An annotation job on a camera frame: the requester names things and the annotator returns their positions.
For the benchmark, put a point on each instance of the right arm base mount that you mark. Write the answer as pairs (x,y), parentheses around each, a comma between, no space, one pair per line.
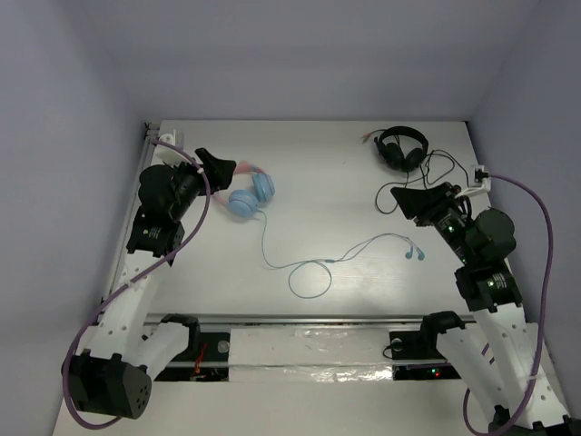
(415,352)

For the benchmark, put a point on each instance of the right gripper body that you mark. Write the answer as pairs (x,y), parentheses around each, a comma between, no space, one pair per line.
(447,216)

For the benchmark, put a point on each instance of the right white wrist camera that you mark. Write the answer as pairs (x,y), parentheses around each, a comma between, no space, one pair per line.
(479,182)

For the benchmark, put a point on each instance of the black headphones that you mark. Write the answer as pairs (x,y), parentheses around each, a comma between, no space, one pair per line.
(391,152)

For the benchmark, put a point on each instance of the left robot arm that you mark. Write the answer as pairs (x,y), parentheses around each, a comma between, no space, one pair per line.
(109,369)

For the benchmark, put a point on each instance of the aluminium rail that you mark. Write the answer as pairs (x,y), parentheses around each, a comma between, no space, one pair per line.
(165,154)

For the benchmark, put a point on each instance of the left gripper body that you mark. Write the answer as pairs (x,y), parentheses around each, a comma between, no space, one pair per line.
(202,172)

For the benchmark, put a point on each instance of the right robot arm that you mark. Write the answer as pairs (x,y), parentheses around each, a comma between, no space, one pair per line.
(505,377)

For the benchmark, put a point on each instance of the blue pink cat-ear headphones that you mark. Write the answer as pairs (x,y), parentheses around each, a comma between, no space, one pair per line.
(244,203)

